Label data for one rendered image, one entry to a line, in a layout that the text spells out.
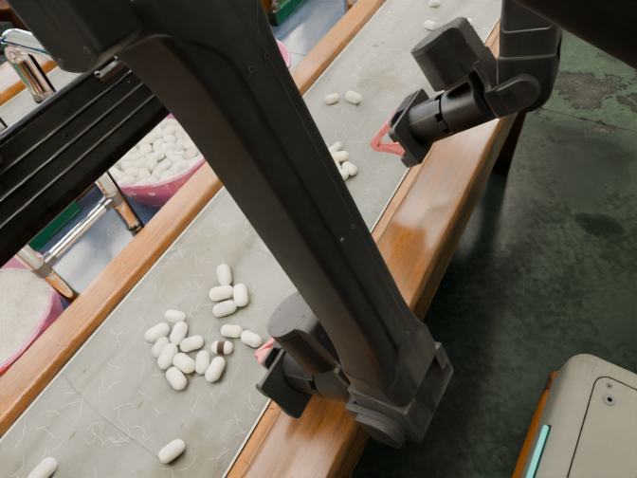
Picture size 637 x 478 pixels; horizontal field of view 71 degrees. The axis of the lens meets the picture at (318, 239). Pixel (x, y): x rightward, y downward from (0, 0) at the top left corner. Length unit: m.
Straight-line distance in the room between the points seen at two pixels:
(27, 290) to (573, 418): 1.11
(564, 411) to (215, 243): 0.84
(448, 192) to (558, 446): 0.62
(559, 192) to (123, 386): 1.65
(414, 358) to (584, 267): 1.42
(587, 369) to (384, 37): 0.92
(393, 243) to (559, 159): 1.43
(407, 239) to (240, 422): 0.36
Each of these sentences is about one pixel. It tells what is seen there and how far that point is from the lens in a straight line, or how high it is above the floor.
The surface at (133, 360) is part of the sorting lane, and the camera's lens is 0.73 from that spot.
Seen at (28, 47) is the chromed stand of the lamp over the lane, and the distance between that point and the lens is 0.60.
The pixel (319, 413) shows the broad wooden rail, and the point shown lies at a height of 0.76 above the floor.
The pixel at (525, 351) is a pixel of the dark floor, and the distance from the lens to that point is 1.53.
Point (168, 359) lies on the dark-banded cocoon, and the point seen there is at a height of 0.76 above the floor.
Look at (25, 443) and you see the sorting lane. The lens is 0.77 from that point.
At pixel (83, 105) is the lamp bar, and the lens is 0.50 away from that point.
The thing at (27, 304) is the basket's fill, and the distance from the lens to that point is 0.89.
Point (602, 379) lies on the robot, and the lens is 1.24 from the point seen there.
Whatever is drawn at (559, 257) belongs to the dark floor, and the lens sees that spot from 1.74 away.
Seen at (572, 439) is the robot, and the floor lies 0.28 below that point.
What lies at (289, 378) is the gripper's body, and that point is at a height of 0.86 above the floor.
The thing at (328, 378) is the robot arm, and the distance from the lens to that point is 0.45.
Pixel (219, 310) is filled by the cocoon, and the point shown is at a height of 0.76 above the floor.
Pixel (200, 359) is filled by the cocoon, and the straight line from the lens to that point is 0.67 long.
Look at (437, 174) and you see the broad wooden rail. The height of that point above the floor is 0.76.
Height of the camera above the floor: 1.34
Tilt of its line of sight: 53 degrees down
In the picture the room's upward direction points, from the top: 10 degrees counter-clockwise
